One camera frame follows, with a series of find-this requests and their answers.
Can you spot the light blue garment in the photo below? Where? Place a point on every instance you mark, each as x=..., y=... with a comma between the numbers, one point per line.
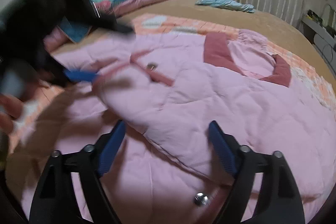
x=227, y=4

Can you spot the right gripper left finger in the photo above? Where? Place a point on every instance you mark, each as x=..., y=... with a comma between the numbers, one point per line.
x=54, y=199

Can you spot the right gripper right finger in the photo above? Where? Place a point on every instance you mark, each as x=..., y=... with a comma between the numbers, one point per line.
x=279, y=200

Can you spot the grey dressing table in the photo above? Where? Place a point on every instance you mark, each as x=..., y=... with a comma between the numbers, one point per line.
x=321, y=40

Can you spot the orange white plaid blanket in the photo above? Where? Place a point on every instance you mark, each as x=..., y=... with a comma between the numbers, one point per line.
x=282, y=39

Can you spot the person left hand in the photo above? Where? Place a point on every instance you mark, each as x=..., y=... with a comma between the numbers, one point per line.
x=12, y=109

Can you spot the pink quilted jacket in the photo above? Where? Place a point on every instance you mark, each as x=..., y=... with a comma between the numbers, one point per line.
x=168, y=88

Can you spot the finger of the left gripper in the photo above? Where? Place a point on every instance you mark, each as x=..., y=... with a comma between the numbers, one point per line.
x=76, y=76

